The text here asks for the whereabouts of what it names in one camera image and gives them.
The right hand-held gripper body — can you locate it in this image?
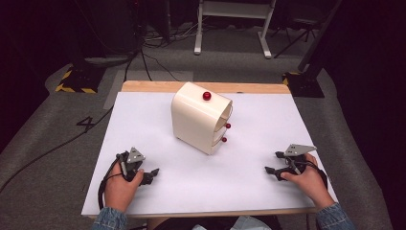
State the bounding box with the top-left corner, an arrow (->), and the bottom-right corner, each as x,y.
280,144 -> 318,180

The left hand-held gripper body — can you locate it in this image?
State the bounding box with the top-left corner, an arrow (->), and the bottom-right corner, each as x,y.
116,146 -> 147,183

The person's left hand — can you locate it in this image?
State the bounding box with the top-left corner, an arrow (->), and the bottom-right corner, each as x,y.
103,162 -> 145,214

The person's right hand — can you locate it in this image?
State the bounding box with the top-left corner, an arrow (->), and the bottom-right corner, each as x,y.
281,152 -> 336,211

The white table sheet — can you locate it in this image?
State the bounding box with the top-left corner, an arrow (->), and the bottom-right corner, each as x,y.
80,91 -> 339,219

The person's light blue clothing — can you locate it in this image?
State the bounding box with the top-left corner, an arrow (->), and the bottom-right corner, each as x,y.
191,215 -> 273,230

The cream drawer with red knob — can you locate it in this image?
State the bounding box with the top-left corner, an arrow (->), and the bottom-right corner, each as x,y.
211,128 -> 232,148
213,114 -> 233,133

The cream mini drawer cabinet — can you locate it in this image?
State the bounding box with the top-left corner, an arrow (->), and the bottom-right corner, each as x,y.
170,80 -> 235,156

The black slanted stand with base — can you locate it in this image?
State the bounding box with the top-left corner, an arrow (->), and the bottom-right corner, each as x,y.
282,0 -> 343,99

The black stand base striped tape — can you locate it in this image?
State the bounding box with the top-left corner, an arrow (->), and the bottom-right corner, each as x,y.
54,64 -> 107,95

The black tripod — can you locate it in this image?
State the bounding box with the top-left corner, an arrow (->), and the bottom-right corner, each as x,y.
273,17 -> 321,59

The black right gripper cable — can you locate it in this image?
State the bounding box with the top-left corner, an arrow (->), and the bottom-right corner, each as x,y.
301,160 -> 329,190

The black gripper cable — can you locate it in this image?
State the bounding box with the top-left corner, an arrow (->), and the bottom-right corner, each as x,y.
301,160 -> 329,190
97,155 -> 124,211

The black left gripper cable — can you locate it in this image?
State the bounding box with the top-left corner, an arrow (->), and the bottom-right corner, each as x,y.
97,155 -> 124,211

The long black floor cable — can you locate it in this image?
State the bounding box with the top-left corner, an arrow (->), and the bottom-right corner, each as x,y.
0,105 -> 115,195

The bundle of floor cables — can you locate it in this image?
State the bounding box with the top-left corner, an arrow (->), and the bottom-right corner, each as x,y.
124,18 -> 200,82

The white desk frame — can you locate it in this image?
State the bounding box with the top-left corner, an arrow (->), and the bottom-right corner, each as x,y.
193,0 -> 278,59

